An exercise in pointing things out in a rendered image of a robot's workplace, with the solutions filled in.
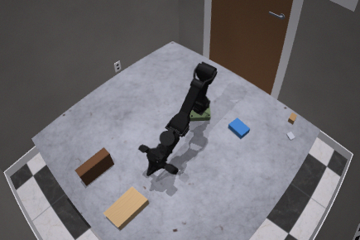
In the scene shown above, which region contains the blue rectangular block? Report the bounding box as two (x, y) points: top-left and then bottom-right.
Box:
(228, 118), (250, 139)

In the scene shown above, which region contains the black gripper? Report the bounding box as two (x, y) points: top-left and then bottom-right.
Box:
(138, 143), (178, 176)

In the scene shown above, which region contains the small tan block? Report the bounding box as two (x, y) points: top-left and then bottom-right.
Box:
(288, 113), (297, 124)

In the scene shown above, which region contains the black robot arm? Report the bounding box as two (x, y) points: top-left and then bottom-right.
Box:
(146, 62), (218, 163)

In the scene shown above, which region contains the brown wooden box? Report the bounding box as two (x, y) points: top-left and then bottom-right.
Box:
(75, 148), (114, 185)

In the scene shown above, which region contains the white flat square block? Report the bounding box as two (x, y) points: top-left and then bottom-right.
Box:
(286, 132), (295, 140)

